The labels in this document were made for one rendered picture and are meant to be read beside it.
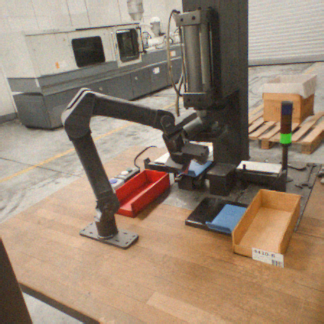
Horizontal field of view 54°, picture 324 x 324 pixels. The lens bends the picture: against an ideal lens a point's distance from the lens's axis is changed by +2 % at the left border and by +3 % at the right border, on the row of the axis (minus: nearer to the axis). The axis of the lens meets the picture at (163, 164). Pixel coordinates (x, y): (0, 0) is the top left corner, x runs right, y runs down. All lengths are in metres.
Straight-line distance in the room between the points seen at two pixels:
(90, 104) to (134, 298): 0.49
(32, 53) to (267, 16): 6.98
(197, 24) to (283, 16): 9.51
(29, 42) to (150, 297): 5.47
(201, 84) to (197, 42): 0.13
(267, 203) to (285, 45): 9.57
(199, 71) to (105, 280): 0.68
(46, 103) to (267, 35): 7.00
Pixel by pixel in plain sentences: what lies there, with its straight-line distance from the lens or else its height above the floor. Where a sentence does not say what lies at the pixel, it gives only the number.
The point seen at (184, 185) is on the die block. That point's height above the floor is 0.92.
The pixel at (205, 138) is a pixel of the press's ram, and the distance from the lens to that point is 1.09.
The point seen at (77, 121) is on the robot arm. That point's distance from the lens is 0.84.
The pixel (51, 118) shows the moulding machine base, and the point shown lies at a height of 0.25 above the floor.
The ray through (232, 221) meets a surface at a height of 0.92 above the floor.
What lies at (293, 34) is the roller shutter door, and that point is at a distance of 10.46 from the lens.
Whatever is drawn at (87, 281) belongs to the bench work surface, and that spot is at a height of 0.90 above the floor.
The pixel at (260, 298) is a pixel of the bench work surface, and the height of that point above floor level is 0.90.
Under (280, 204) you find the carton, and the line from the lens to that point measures 1.07.
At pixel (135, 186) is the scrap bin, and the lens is 1.26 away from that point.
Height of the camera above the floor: 1.48
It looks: 23 degrees down
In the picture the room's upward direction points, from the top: 8 degrees counter-clockwise
